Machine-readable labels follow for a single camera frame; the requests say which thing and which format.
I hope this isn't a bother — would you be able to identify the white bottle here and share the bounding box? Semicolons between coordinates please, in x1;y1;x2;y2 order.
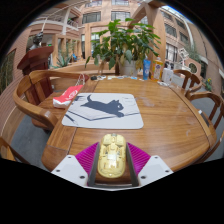
161;67;174;85

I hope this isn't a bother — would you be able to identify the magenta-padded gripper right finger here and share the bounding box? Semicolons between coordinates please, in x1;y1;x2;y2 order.
125;142;174;188

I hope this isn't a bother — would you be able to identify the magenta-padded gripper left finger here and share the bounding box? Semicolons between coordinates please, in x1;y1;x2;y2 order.
51;142;101;188

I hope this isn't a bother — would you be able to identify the grey cat-print mouse pad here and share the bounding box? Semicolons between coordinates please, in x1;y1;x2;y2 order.
61;92;145;130

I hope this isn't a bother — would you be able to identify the red paper shopping bag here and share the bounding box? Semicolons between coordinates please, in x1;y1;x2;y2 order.
52;73;90;109

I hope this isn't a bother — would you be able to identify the green potted plant white pot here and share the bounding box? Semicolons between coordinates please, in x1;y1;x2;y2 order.
84;18;163;77

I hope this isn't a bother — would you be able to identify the dark bust statue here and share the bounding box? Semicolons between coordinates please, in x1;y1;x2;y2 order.
29;31;45;51

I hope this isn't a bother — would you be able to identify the spiky green agave plant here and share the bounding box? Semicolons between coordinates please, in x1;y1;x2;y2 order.
54;49;73;69

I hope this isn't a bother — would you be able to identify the wooden armchair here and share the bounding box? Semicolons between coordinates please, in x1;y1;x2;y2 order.
173;69;203;95
12;69;91;132
185;91;224;162
97;59;118;76

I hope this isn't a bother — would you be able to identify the dark wooden lectern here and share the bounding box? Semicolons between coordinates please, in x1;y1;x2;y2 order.
17;45;55;98

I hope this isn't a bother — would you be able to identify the yellow bottle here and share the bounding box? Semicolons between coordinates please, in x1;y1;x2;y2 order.
151;57;164;82

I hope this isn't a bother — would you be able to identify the blue tube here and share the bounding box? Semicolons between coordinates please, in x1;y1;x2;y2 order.
142;59;152;81

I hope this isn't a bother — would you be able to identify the yellow computer mouse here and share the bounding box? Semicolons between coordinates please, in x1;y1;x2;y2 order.
97;133;128;179

